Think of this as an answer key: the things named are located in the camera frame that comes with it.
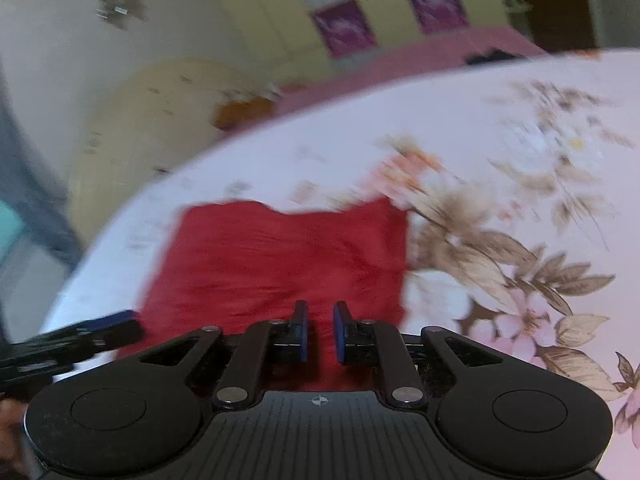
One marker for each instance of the yellow wardrobe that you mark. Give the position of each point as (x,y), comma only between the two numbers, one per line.
(250,5)

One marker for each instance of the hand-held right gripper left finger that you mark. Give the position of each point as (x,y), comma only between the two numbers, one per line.
(300,332)

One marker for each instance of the pink bed sheet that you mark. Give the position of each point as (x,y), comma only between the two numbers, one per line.
(400,65)

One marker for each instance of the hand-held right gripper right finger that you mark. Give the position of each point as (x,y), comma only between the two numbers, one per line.
(341,332)

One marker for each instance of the purple wall poster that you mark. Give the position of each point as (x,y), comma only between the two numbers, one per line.
(345,29)
(437,5)

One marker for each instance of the cream bed headboard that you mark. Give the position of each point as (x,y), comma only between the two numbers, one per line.
(140,120)

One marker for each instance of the dark clothes pile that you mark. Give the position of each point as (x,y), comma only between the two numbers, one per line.
(495,57)

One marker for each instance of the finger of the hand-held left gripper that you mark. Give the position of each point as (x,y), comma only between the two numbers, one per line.
(107,330)

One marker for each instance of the brown wooden door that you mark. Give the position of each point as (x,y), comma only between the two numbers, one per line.
(555,0)

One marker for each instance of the red down jacket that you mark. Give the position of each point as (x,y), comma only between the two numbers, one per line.
(280,260)

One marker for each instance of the white floral blanket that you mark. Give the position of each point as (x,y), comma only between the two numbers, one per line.
(500,170)

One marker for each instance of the orange patterned pillow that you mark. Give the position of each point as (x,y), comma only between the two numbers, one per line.
(245,112)

